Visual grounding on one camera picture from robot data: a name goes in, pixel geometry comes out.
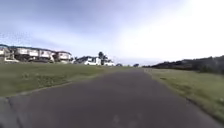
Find dark tall tree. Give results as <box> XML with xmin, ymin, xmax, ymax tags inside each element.
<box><xmin>97</xmin><ymin>51</ymin><xmax>109</xmax><ymax>66</ymax></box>

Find white house with dark roof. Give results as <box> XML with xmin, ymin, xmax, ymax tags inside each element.
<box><xmin>73</xmin><ymin>55</ymin><xmax>115</xmax><ymax>67</ymax></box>

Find grey asphalt path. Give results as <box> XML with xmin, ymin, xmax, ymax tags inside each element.
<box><xmin>0</xmin><ymin>67</ymin><xmax>224</xmax><ymax>128</ymax></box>

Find grass field with dry patches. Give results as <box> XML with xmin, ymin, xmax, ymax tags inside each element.
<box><xmin>0</xmin><ymin>62</ymin><xmax>133</xmax><ymax>98</ymax></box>

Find row of pale houses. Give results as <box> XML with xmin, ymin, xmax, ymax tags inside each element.
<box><xmin>0</xmin><ymin>43</ymin><xmax>74</xmax><ymax>64</ymax></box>

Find grass verge beside hedge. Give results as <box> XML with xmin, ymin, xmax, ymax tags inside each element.
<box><xmin>143</xmin><ymin>67</ymin><xmax>224</xmax><ymax>124</ymax></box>

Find dark hedge row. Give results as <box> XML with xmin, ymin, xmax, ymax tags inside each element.
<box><xmin>142</xmin><ymin>55</ymin><xmax>224</xmax><ymax>75</ymax></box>

